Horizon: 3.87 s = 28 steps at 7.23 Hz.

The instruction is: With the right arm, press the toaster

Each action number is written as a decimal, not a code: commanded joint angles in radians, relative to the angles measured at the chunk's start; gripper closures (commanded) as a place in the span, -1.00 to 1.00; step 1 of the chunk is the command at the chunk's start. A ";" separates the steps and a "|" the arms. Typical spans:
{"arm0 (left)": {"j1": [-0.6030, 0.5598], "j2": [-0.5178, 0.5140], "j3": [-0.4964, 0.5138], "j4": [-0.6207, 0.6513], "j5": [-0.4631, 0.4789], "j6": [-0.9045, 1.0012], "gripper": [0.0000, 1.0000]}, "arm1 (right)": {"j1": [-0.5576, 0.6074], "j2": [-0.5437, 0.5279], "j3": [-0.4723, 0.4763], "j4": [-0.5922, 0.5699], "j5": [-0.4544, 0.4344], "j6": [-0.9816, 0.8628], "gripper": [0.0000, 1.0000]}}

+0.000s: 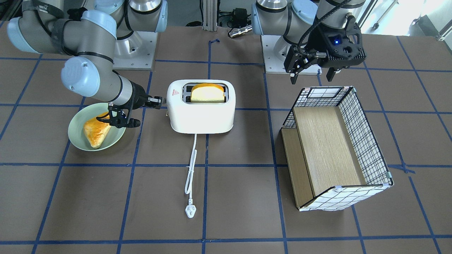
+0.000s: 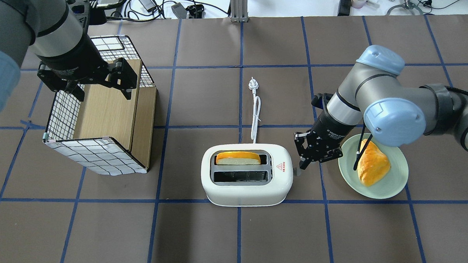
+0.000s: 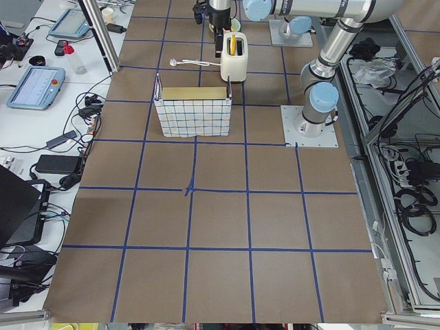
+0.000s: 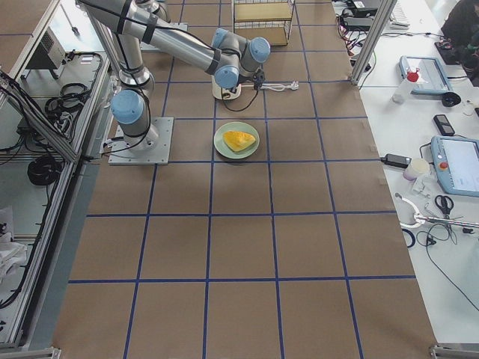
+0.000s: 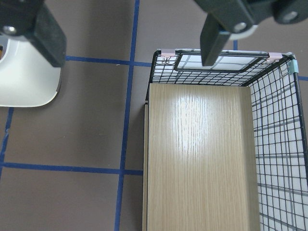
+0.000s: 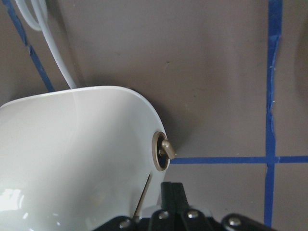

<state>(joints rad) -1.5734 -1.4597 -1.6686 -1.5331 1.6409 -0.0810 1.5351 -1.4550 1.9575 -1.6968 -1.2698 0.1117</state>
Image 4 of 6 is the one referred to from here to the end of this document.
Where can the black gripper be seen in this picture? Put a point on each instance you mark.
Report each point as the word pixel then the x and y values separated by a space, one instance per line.
pixel 233 90

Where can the white toaster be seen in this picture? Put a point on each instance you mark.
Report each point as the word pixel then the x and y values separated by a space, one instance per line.
pixel 224 94

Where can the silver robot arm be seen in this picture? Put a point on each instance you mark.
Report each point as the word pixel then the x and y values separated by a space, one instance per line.
pixel 141 32

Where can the triangular golden bread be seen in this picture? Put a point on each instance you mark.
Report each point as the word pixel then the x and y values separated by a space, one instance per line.
pixel 238 141

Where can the light green plate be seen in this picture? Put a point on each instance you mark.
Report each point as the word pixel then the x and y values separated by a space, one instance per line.
pixel 223 149

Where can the clear bottle red cap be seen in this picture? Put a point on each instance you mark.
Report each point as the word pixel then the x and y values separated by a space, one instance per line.
pixel 404 90

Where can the black power brick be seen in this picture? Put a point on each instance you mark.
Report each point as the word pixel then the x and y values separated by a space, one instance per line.
pixel 395 160

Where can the far blue teach pendant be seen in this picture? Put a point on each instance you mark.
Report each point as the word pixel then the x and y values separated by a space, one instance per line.
pixel 432 79

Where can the blue teach pendant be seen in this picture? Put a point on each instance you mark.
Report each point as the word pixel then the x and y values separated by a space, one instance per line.
pixel 432 79
pixel 455 162

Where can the white paper cup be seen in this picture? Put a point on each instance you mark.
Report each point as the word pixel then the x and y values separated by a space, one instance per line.
pixel 416 168

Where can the black round lid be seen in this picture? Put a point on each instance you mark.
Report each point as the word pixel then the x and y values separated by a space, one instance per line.
pixel 450 99

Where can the black phone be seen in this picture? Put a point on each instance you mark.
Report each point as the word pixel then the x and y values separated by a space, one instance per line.
pixel 443 125

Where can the grey electronics box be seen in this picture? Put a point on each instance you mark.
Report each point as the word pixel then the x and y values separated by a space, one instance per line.
pixel 48 55

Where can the near blue teach pendant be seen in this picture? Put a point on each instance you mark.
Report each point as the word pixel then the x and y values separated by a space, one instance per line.
pixel 455 162

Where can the blue tape roll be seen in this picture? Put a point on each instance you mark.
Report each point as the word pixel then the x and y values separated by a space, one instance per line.
pixel 411 241

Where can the wire shelf with wooden boards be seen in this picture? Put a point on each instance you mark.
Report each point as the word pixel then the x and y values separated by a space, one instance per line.
pixel 269 19

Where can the aluminium frame post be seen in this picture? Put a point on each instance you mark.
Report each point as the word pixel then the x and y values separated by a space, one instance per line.
pixel 381 18

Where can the white curved bracket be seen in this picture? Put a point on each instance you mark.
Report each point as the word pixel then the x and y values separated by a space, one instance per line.
pixel 416 218

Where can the black handled scissors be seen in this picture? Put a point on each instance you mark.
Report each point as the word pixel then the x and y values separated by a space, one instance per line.
pixel 445 204

